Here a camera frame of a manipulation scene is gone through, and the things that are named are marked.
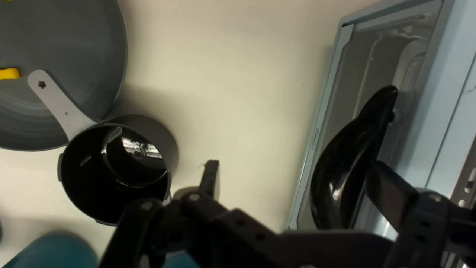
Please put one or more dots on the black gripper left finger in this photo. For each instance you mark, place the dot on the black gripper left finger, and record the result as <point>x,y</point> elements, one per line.
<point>149,232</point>

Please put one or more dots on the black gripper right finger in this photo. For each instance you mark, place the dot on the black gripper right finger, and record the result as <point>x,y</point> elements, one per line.
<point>426,228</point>

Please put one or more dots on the teal cooking pot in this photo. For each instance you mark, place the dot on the teal cooking pot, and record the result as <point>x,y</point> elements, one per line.
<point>50,253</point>

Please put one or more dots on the grey frying pan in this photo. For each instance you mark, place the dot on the grey frying pan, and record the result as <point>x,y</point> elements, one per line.
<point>75,45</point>

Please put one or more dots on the yellow toy fry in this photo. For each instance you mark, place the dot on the yellow toy fry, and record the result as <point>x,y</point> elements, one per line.
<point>10,75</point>

